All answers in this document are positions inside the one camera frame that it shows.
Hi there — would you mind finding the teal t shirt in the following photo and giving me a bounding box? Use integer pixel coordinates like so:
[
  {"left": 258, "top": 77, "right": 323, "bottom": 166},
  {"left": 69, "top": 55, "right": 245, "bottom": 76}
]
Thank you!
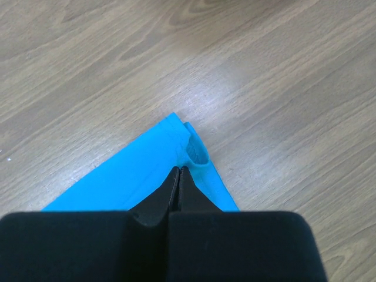
[{"left": 43, "top": 113, "right": 238, "bottom": 212}]

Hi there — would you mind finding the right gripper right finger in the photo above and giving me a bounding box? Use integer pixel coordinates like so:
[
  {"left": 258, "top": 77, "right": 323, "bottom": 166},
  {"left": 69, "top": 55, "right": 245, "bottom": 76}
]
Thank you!
[{"left": 176, "top": 166, "right": 222, "bottom": 213}]

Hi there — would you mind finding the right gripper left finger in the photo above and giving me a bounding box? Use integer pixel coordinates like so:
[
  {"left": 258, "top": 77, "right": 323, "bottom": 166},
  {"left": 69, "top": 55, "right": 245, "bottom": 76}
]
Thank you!
[{"left": 129, "top": 166, "right": 180, "bottom": 228}]

